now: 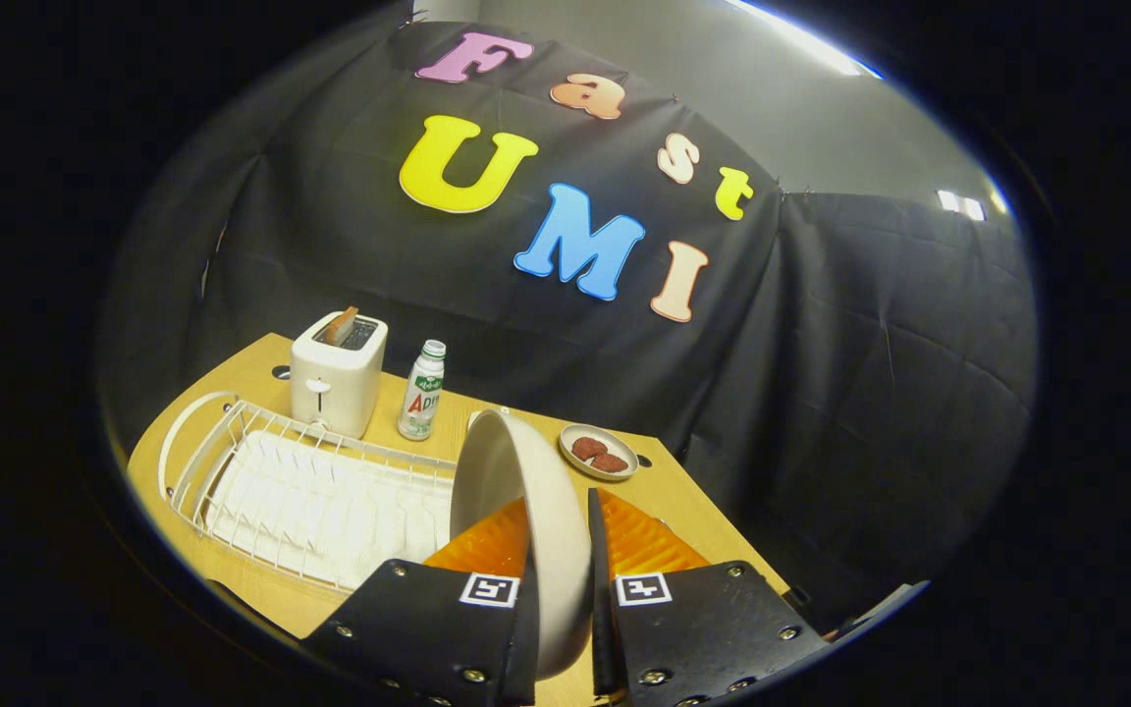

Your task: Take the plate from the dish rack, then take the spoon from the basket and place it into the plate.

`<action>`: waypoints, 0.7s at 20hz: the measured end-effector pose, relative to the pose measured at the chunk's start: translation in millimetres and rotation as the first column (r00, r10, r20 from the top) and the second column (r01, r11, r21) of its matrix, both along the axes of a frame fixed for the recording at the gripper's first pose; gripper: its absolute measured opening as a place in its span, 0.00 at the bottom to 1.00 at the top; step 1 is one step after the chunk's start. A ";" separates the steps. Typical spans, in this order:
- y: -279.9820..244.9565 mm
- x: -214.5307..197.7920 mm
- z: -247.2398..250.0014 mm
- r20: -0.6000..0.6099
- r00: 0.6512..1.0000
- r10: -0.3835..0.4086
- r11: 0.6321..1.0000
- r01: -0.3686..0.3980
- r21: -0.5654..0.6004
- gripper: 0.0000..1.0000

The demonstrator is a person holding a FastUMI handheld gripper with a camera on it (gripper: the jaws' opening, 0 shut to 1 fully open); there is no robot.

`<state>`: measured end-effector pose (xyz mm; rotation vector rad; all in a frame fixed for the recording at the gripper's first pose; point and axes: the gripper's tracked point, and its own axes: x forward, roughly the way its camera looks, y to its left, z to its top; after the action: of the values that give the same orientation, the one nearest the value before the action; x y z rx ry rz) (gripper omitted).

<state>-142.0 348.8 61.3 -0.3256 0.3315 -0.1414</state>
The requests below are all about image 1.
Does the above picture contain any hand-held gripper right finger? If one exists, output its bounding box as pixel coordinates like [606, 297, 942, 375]
[587, 488, 832, 707]

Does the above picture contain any white wire dish rack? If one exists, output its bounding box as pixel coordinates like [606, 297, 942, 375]
[158, 391, 458, 595]

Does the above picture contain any white bottle green label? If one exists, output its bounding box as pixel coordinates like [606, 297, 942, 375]
[397, 340, 447, 442]

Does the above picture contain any small plate with meat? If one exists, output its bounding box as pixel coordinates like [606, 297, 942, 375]
[559, 424, 640, 482]

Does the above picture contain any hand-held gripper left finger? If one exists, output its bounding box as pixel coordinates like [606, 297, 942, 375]
[302, 496, 539, 707]

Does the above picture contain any white toaster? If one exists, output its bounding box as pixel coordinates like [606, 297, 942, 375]
[290, 311, 389, 440]

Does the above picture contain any black backdrop cloth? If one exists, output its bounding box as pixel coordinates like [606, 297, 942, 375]
[99, 20, 1038, 629]

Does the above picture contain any beige plate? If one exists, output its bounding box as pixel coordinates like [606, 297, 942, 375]
[449, 408, 594, 680]

